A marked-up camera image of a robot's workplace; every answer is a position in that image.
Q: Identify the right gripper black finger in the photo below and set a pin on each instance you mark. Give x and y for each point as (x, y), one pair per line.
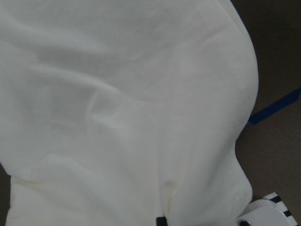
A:
(161, 221)

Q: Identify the cream long-sleeve cat shirt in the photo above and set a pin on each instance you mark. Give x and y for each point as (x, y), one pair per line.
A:
(118, 112)

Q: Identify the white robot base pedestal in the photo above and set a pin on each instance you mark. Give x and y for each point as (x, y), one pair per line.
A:
(268, 211)

